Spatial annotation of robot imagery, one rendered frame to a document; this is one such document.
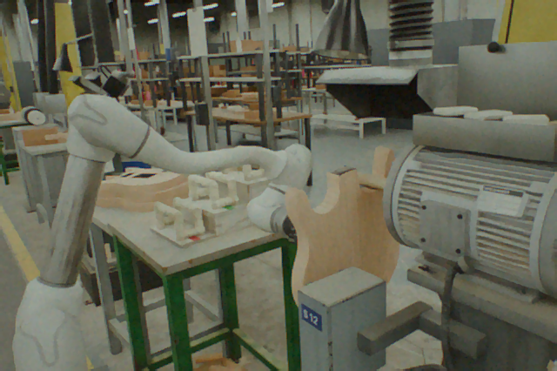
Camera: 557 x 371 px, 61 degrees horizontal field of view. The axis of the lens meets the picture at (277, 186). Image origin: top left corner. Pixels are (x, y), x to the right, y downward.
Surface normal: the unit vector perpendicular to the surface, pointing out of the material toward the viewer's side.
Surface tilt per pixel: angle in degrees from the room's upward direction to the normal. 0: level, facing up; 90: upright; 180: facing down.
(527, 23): 90
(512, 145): 90
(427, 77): 90
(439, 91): 90
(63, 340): 70
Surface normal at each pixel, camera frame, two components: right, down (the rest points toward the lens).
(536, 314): -0.06, -0.96
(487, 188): -0.74, -0.28
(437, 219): -0.81, 0.20
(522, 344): -0.76, 0.47
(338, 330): 0.59, 0.18
